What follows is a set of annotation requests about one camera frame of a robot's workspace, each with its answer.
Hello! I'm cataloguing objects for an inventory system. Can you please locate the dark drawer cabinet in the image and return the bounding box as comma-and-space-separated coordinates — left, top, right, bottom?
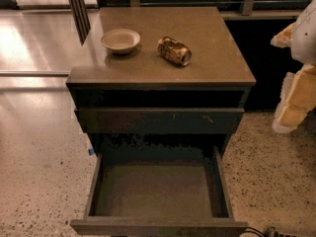
66, 7, 256, 153

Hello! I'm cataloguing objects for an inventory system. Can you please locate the beige round bowl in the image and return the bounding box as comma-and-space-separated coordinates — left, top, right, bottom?
101, 29, 140, 54

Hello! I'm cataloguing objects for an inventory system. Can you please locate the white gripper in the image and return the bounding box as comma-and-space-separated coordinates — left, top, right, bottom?
271, 0, 316, 133

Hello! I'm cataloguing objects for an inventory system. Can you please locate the blue tape piece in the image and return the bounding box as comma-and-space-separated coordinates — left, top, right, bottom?
88, 148, 95, 156

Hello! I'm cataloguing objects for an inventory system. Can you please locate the black cable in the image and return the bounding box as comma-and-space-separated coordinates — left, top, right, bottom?
242, 226, 267, 237

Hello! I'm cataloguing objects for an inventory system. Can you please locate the crushed orange can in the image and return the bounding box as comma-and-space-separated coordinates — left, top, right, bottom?
157, 37, 192, 66

